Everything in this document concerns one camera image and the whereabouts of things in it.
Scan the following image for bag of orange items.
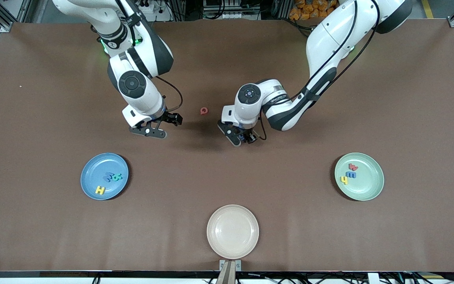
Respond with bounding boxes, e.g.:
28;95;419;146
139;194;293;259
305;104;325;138
289;0;338;21

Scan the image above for green plate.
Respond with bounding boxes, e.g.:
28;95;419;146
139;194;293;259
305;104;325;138
334;152;385;202

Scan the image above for beige plate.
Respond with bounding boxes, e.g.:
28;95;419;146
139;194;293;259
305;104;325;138
207;204;260;260

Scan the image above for brown table cover sheet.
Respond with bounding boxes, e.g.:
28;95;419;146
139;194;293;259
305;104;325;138
0;19;454;273

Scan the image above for blue plate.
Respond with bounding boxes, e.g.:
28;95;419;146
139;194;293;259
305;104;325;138
80;153;129;201

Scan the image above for white power strip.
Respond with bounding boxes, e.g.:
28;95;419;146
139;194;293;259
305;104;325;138
140;0;160;14

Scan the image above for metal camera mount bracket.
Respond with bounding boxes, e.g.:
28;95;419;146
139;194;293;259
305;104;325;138
219;260;242;284

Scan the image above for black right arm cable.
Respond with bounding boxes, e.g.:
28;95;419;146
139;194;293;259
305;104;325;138
115;0;184;112

